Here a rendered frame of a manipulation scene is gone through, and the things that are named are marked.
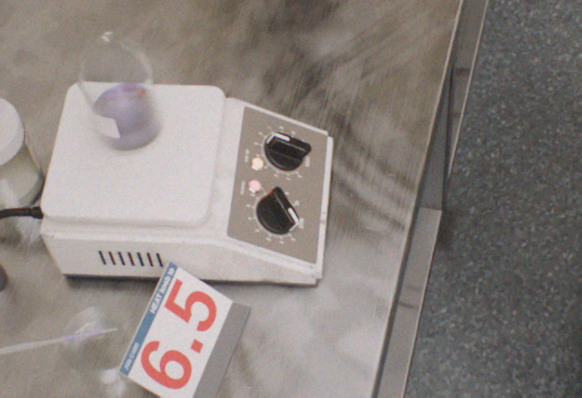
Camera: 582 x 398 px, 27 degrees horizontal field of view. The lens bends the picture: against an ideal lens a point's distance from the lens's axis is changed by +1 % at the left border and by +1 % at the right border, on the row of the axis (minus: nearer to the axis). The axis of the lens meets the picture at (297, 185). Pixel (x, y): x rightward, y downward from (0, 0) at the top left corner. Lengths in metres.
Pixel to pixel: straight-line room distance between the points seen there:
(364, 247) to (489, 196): 0.93
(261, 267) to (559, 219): 1.00
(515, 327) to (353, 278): 0.85
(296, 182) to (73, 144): 0.17
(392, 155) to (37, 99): 0.30
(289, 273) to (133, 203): 0.12
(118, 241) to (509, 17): 1.28
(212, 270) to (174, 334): 0.06
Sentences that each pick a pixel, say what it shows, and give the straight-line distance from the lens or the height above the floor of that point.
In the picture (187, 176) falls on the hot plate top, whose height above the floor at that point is 0.84.
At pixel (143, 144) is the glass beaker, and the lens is 0.88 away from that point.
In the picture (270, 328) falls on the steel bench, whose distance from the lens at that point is 0.90.
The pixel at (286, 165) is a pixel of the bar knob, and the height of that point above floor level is 0.80.
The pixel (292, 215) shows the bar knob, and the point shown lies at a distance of 0.88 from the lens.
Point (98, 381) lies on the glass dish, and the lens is 0.89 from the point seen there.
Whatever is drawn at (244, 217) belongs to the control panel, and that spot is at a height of 0.81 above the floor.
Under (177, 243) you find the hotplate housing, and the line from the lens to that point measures 0.87.
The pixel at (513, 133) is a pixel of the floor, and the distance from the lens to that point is 1.92.
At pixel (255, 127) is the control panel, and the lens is 0.93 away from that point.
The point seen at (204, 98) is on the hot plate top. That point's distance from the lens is 0.91.
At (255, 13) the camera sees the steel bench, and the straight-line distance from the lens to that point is 1.08.
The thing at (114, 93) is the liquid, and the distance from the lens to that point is 0.90.
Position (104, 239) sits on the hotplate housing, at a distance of 0.88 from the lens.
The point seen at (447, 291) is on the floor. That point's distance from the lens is 1.77.
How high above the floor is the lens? 1.55
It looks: 57 degrees down
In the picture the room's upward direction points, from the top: 7 degrees counter-clockwise
